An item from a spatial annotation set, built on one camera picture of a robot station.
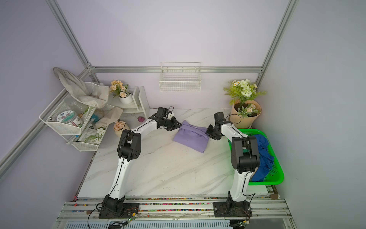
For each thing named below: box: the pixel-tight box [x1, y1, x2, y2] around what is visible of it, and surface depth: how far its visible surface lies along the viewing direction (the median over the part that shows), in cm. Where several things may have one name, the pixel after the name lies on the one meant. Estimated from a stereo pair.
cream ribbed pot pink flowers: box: [112, 120, 131, 137], surface depth 99 cm
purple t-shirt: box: [172, 120, 210, 154], surface depth 101 cm
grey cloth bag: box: [53, 67, 110, 109], surface depth 77 cm
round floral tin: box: [56, 109, 82, 127], surface depth 68 cm
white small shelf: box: [111, 85, 151, 119], surface depth 104 cm
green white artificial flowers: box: [223, 78, 267, 119], surface depth 91 cm
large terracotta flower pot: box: [230, 100, 262, 129], surface depth 97 cm
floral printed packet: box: [78, 123, 106, 146], surface depth 86 cm
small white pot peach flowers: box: [109, 80, 133, 105], surface depth 98 cm
